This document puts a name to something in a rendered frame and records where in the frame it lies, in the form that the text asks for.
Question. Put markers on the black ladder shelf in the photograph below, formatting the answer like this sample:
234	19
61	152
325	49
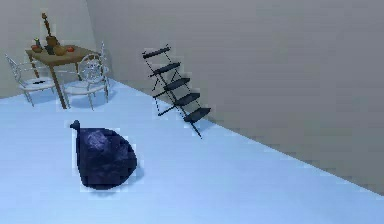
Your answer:
176	85

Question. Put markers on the dark blue garbage bag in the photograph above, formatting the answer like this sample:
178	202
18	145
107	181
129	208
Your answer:
103	160

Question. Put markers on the white metal chair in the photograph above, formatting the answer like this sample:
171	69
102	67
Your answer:
88	83
33	83
103	55

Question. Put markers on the red apple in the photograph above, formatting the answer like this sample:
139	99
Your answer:
70	49

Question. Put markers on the brown wooden table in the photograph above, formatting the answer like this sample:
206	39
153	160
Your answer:
56	60

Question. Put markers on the brown round bread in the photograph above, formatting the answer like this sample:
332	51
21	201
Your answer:
60	50

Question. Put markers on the black small cup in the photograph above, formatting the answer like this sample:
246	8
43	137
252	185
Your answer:
50	50

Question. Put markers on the red bowl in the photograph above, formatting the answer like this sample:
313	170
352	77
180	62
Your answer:
36	49

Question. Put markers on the green small bottle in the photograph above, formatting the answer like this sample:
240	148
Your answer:
37	42

